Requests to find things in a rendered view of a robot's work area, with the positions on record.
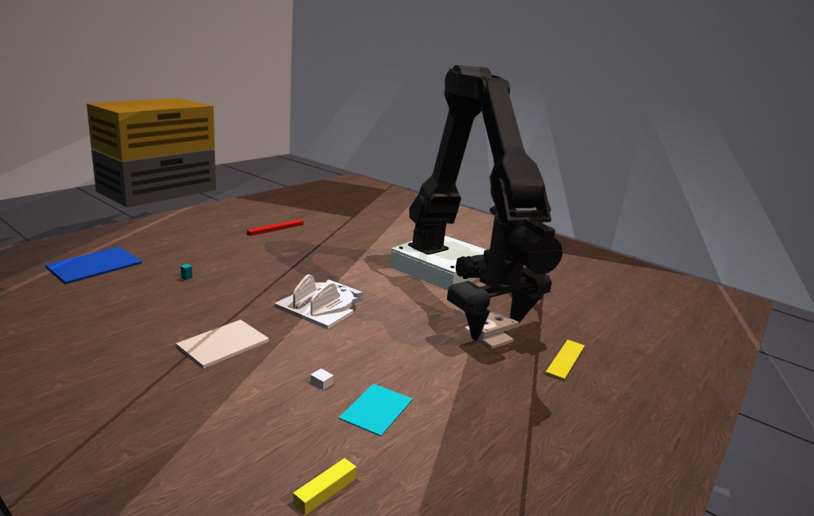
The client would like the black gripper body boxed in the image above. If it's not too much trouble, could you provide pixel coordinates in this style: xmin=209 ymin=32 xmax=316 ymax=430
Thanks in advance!
xmin=447 ymin=246 xmax=552 ymax=314

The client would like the blue flat rectangular plate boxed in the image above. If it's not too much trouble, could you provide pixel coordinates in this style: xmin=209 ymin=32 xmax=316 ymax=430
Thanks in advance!
xmin=45 ymin=247 xmax=142 ymax=284

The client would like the yellow flat bar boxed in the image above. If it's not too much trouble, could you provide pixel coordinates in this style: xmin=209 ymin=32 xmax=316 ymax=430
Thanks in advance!
xmin=546 ymin=340 xmax=584 ymax=381

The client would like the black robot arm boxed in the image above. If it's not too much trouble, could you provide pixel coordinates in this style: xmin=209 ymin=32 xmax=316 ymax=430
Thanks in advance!
xmin=408 ymin=65 xmax=562 ymax=274

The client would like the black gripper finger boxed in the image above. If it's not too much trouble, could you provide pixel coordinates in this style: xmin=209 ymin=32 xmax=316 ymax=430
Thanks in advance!
xmin=465 ymin=309 xmax=490 ymax=340
xmin=509 ymin=290 xmax=544 ymax=323

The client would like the red flat bar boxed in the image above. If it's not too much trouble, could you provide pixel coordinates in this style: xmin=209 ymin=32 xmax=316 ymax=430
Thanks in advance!
xmin=247 ymin=219 xmax=304 ymax=236

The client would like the teal flat plate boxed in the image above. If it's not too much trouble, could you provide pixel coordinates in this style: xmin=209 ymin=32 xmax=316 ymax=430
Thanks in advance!
xmin=338 ymin=384 xmax=413 ymax=436

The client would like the yellow rectangular bar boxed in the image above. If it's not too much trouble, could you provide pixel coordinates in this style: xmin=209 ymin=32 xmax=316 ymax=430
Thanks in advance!
xmin=293 ymin=458 xmax=356 ymax=516

